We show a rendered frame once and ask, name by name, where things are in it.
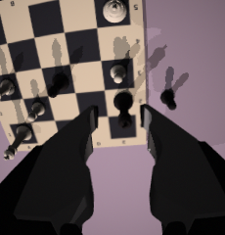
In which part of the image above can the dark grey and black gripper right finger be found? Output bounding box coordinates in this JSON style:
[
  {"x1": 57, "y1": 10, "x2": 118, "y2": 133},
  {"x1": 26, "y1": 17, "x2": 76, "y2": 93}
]
[{"x1": 140, "y1": 104, "x2": 225, "y2": 235}]

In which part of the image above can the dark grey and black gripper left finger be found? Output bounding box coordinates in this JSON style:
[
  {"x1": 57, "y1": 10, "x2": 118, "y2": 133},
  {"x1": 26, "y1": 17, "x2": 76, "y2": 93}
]
[{"x1": 0, "y1": 105, "x2": 99, "y2": 235}]

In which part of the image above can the black and cream chessboard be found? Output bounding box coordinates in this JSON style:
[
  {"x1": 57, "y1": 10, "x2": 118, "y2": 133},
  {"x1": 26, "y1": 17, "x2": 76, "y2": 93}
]
[{"x1": 0, "y1": 0, "x2": 146, "y2": 151}]

